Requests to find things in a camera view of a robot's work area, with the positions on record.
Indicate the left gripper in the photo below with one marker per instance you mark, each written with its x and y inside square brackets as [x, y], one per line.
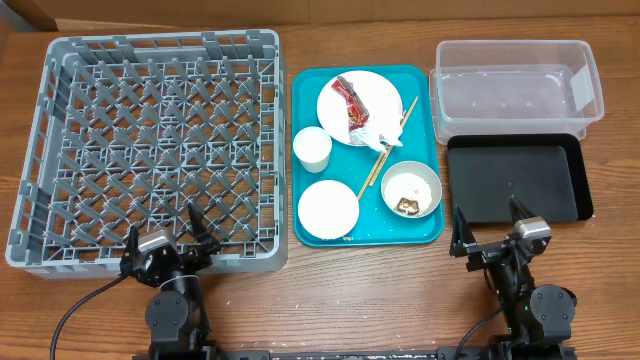
[176, 259]

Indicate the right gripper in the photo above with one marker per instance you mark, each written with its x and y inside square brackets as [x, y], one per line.
[461, 244]

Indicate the brown food scrap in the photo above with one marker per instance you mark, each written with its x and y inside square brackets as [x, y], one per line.
[408, 207]

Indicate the grey bowl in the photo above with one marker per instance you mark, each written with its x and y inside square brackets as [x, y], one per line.
[422, 170]

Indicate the wooden chopstick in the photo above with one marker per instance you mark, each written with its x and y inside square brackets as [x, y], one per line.
[379, 165]
[403, 122]

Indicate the white napkin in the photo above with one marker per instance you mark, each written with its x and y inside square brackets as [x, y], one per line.
[376, 132]

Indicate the small white plate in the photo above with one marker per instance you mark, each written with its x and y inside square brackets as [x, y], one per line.
[328, 209]

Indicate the large white plate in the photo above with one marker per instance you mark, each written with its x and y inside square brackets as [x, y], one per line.
[379, 95]

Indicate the red snack wrapper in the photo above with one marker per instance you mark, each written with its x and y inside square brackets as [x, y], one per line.
[358, 114]

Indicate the white rice pile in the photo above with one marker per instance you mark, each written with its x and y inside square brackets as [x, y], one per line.
[411, 186]

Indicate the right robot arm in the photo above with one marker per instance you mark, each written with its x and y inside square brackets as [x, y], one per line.
[538, 317]

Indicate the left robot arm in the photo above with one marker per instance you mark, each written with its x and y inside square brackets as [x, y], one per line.
[176, 316]

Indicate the black waste tray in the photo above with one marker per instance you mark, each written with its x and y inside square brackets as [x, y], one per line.
[545, 172]

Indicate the grey plastic dish rack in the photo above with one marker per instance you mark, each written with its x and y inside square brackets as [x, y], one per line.
[135, 132]

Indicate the teal serving tray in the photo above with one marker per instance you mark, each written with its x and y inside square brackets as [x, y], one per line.
[351, 165]

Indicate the clear plastic bin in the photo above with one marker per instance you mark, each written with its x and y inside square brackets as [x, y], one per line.
[496, 87]

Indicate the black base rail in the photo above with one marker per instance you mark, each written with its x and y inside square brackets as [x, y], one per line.
[350, 355]

